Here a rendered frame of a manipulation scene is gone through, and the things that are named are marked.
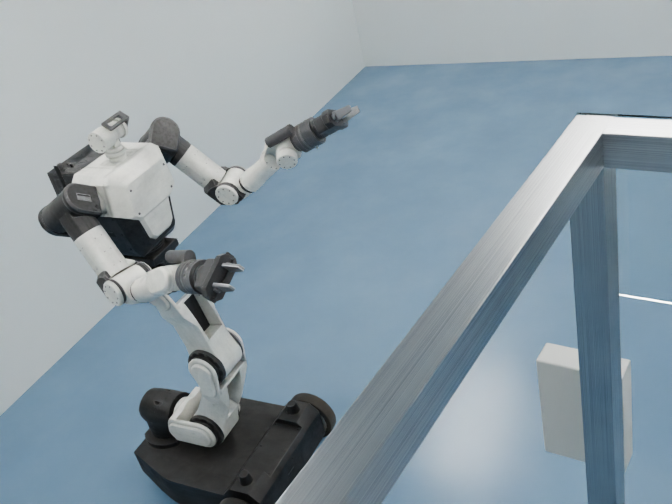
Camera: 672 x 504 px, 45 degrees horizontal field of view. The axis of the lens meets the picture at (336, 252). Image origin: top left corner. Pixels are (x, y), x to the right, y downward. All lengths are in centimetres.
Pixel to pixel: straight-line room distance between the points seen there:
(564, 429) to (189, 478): 166
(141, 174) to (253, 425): 116
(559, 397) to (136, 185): 136
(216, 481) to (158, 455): 31
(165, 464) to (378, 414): 239
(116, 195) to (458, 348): 167
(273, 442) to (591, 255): 188
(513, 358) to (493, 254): 246
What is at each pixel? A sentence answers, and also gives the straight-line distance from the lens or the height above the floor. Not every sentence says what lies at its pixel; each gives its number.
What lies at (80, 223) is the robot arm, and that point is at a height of 130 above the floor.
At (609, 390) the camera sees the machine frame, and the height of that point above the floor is 118.
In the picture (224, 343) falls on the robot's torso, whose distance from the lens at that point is 275.
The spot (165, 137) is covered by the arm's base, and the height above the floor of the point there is 134.
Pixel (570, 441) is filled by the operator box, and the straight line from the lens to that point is 180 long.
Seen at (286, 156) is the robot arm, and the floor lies 125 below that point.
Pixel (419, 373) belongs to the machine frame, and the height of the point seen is 170.
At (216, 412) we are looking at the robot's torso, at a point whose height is 38.
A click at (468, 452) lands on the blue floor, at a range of 310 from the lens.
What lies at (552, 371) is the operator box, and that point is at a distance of 167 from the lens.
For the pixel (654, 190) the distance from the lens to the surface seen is 137.
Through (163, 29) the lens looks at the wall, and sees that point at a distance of 479.
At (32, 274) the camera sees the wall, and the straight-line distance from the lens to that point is 411.
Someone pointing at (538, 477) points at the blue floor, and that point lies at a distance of 300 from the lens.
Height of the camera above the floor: 225
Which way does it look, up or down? 31 degrees down
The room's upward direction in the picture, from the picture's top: 14 degrees counter-clockwise
